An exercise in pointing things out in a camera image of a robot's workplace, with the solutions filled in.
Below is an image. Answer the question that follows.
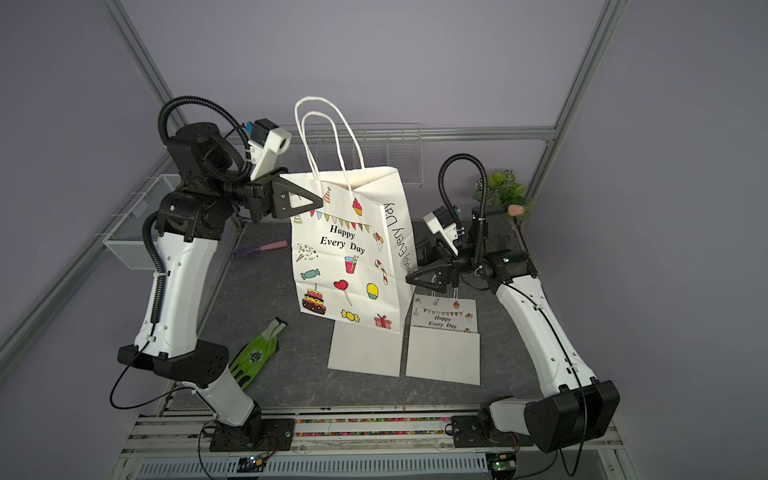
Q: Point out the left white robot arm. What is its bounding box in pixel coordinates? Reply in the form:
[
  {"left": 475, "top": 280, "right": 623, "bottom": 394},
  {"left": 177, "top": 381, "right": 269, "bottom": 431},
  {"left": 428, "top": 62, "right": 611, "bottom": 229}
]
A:
[{"left": 117, "top": 119, "right": 320, "bottom": 451}]

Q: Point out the white wire basket on left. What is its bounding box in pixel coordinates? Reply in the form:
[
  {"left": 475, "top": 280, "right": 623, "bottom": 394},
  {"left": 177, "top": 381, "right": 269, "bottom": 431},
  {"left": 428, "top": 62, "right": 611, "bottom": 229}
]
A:
[{"left": 102, "top": 174, "right": 181, "bottom": 271}]

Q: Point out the green work glove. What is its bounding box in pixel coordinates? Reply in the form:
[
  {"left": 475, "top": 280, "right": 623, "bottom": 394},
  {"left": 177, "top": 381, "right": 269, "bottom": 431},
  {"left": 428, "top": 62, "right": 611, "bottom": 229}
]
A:
[{"left": 229, "top": 317, "right": 287, "bottom": 391}]

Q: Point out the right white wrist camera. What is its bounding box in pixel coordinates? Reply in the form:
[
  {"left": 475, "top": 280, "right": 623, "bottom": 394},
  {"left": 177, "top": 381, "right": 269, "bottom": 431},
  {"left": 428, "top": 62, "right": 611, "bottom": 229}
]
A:
[{"left": 423, "top": 206, "right": 459, "bottom": 256}]

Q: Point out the white wire wall shelf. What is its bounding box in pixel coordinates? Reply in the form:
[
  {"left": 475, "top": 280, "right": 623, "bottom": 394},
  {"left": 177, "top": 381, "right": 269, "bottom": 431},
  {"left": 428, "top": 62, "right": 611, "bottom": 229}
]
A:
[{"left": 276, "top": 121, "right": 423, "bottom": 186}]

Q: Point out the white party paper bag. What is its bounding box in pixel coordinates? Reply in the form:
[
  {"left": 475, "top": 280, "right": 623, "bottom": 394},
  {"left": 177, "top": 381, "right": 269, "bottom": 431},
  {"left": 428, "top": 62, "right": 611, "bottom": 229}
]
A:
[{"left": 406, "top": 294, "right": 481, "bottom": 386}]

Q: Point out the purple object at back left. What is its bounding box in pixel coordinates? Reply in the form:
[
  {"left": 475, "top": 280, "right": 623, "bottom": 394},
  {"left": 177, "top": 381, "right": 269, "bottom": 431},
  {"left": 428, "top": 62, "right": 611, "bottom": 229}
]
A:
[{"left": 231, "top": 240, "right": 289, "bottom": 259}]

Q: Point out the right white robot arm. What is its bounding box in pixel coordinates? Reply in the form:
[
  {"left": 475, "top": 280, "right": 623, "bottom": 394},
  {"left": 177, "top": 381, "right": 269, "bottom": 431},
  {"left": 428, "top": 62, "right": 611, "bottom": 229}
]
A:
[{"left": 406, "top": 207, "right": 620, "bottom": 453}]

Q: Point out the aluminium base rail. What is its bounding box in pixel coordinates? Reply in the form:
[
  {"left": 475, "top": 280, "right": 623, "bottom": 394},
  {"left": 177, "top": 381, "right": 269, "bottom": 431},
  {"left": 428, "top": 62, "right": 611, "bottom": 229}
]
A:
[{"left": 111, "top": 405, "right": 636, "bottom": 479}]

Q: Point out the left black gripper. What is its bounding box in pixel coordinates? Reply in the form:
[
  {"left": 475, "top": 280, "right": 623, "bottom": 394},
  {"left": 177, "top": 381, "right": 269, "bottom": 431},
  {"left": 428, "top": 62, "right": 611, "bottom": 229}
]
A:
[{"left": 216, "top": 168, "right": 327, "bottom": 227}]

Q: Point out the black corrugated cable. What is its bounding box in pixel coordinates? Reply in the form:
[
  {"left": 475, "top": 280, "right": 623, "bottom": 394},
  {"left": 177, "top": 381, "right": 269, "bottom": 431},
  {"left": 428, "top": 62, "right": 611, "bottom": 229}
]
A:
[
  {"left": 157, "top": 95, "right": 256, "bottom": 184},
  {"left": 437, "top": 153, "right": 490, "bottom": 265}
]

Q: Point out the artificial plant in black vase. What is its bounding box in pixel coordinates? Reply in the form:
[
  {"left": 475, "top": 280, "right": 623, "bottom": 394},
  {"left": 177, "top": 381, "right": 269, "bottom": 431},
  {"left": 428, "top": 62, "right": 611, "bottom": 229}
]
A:
[{"left": 485, "top": 169, "right": 534, "bottom": 224}]

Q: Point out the left black corrugated cable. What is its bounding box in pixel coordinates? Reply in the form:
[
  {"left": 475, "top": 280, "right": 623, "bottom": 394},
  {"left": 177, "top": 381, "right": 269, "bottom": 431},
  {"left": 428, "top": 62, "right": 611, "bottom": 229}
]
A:
[{"left": 157, "top": 95, "right": 256, "bottom": 184}]

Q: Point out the right black corrugated cable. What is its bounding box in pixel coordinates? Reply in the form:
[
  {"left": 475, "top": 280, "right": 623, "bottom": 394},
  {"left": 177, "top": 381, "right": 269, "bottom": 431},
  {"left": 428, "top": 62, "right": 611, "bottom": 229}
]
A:
[{"left": 437, "top": 153, "right": 490, "bottom": 265}]

